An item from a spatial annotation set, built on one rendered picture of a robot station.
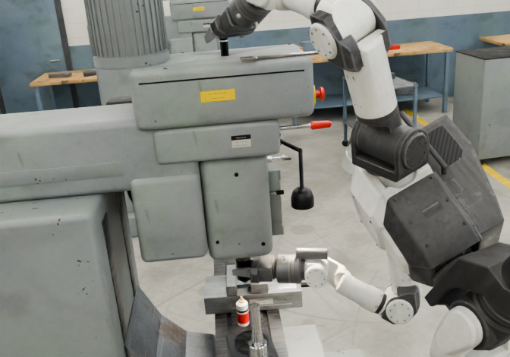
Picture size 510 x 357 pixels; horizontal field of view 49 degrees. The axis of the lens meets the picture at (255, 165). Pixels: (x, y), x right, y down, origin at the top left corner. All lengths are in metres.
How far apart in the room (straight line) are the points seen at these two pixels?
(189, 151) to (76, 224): 0.34
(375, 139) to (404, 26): 7.34
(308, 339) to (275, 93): 0.96
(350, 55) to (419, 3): 7.51
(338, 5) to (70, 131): 0.77
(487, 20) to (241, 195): 7.70
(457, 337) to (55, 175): 1.06
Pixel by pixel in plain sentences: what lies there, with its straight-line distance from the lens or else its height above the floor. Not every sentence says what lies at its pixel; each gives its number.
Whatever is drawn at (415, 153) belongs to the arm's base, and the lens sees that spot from 1.21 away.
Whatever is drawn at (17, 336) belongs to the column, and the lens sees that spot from 1.68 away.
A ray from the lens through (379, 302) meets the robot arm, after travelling 1.73.
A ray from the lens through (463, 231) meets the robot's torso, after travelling 1.30.
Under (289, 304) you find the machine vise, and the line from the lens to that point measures 2.04.
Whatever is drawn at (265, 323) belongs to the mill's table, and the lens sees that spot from 2.01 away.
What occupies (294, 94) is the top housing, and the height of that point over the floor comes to 1.80.
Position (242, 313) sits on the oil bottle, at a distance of 1.95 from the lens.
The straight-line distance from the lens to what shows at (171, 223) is 1.56.
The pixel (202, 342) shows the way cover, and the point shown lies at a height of 0.89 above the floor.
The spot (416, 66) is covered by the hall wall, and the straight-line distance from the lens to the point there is 8.68.
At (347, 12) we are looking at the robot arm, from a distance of 1.11.
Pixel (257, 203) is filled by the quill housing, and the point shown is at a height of 1.49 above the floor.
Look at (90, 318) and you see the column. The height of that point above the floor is 1.26.
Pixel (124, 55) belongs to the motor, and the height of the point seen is 1.92.
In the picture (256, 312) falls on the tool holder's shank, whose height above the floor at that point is 1.32.
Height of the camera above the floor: 2.12
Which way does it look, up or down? 20 degrees down
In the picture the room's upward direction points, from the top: 4 degrees counter-clockwise
